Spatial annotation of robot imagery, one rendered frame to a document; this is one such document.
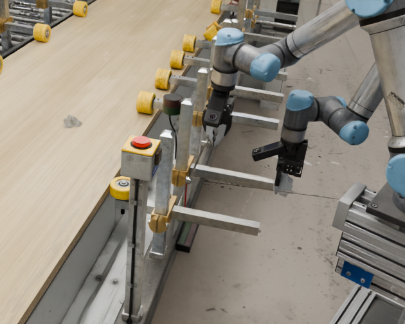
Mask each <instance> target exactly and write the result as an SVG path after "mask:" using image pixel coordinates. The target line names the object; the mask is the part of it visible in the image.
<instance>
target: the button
mask: <svg viewBox="0 0 405 324"><path fill-rule="evenodd" d="M150 142H151V140H150V139H149V138H147V137H145V136H137V137H135V138H133V139H132V144H133V145H134V146H136V147H139V148H145V147H148V146H149V145H150Z"/></svg>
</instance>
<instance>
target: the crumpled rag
mask: <svg viewBox="0 0 405 324"><path fill-rule="evenodd" d="M63 122H64V124H63V127H67V128H72V127H73V126H74V127H75V126H77V127H80V126H81V125H82V124H83V123H82V122H81V121H80V120H78V119H77V118H76V117H74V116H71V115H68V116H67V118H64V119H63Z"/></svg>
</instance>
